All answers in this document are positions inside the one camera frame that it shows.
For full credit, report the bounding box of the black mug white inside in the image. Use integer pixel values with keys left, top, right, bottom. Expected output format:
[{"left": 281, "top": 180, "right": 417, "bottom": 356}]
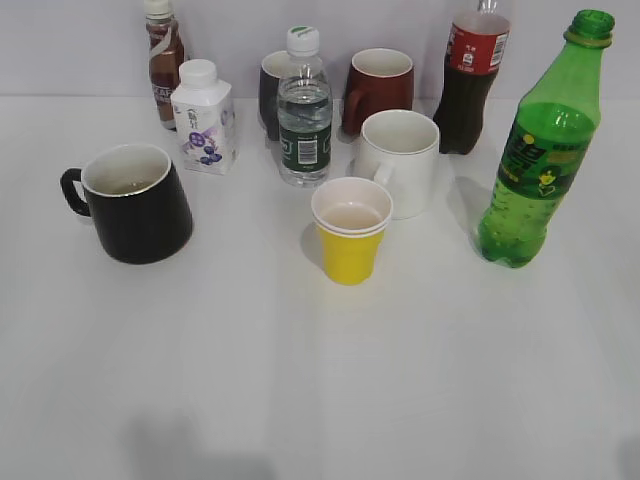
[{"left": 60, "top": 144, "right": 194, "bottom": 264}]

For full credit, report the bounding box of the green soda bottle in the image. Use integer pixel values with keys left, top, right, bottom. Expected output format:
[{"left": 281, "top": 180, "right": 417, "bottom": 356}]
[{"left": 475, "top": 9, "right": 615, "bottom": 268}]

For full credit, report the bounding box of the dark red mug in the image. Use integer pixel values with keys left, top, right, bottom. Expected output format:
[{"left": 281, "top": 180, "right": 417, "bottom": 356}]
[{"left": 342, "top": 48, "right": 414, "bottom": 136}]

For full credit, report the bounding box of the dark grey mug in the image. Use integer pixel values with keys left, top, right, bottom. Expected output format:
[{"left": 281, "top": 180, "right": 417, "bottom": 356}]
[{"left": 258, "top": 50, "right": 289, "bottom": 141}]

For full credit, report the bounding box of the yellow paper cup stack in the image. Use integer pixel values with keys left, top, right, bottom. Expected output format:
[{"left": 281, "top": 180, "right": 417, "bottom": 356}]
[{"left": 311, "top": 177, "right": 393, "bottom": 285}]

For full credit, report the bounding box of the clear water bottle green label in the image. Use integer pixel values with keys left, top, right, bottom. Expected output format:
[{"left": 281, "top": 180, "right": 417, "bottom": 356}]
[{"left": 277, "top": 26, "right": 333, "bottom": 188}]

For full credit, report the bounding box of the white blueberry yogurt carton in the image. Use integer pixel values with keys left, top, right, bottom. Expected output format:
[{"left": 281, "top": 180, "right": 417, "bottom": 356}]
[{"left": 171, "top": 59, "right": 237, "bottom": 175}]

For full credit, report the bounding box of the brown coffee drink bottle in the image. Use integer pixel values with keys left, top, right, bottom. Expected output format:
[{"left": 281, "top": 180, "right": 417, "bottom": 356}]
[{"left": 144, "top": 0, "right": 186, "bottom": 130}]

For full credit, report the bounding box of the cola bottle red label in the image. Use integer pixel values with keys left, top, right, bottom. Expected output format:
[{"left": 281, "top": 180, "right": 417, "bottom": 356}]
[{"left": 433, "top": 1, "right": 511, "bottom": 155}]

